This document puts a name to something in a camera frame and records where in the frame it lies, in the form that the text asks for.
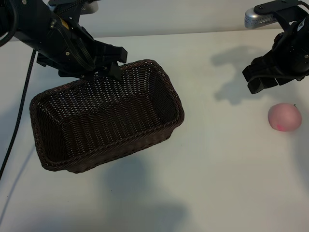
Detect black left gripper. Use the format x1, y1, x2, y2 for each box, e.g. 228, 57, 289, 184
32, 14, 128, 82

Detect black gripper cable bundle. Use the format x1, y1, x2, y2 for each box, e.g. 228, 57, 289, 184
52, 20, 96, 72

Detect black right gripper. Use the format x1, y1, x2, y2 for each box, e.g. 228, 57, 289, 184
242, 19, 309, 95

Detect black braided cable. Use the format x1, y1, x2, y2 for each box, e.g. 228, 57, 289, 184
0, 49, 37, 181

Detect dark brown wicker basket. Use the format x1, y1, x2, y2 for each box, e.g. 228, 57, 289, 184
29, 58, 185, 174

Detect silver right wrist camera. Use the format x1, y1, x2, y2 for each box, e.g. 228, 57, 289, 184
244, 6, 277, 29

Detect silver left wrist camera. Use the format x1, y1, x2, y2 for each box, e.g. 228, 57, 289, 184
48, 0, 101, 15

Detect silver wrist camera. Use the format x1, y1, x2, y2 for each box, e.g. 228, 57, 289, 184
244, 6, 277, 29
48, 0, 101, 15

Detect pink peach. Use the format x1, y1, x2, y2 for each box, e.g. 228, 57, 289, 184
267, 102, 303, 132

